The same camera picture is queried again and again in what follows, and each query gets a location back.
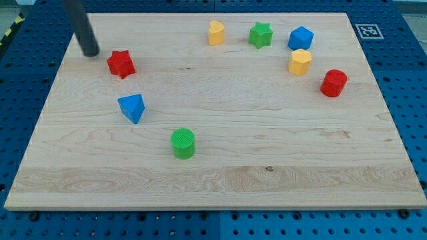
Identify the green star block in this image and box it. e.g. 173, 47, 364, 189
249, 21, 273, 49

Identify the red star block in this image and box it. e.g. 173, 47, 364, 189
107, 50, 136, 79

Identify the green cylinder block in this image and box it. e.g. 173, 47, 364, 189
170, 128, 195, 159

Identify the light wooden board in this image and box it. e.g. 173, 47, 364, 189
5, 13, 426, 211

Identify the blue triangle block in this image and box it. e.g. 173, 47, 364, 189
117, 94, 145, 124

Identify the yellow heart block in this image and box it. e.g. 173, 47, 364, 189
208, 21, 225, 46

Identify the yellow pentagon block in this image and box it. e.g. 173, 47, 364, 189
288, 49, 312, 76

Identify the blue pentagon block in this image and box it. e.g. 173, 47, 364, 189
288, 26, 314, 50

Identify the red cylinder block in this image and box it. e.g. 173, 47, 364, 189
320, 69, 348, 97

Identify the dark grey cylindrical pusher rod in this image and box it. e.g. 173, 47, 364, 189
61, 0, 99, 57

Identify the white fiducial marker tag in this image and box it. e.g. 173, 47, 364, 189
355, 23, 384, 39

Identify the black bolt front left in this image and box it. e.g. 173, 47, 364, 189
28, 211, 39, 222

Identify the black bolt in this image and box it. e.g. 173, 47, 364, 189
398, 209, 411, 219
28, 211, 39, 222

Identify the black bolt front right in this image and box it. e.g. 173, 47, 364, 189
398, 209, 411, 219

